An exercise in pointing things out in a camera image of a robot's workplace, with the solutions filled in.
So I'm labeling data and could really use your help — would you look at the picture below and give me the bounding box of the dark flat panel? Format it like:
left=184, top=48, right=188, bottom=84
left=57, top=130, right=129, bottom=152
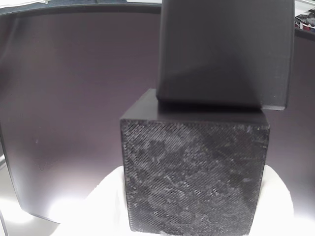
left=0, top=4, right=315, bottom=226

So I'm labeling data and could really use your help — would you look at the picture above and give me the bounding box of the black cube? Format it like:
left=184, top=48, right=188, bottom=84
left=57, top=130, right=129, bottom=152
left=120, top=88, right=271, bottom=234
left=157, top=0, right=295, bottom=111

